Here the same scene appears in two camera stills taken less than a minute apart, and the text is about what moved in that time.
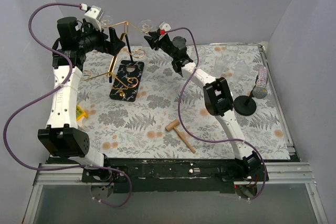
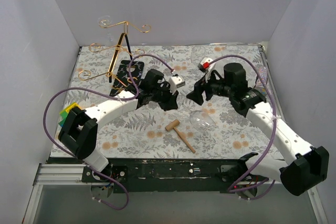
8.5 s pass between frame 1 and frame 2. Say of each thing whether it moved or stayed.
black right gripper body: moved
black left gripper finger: moved
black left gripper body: moved
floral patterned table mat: stayed
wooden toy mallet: stayed
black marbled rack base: stayed
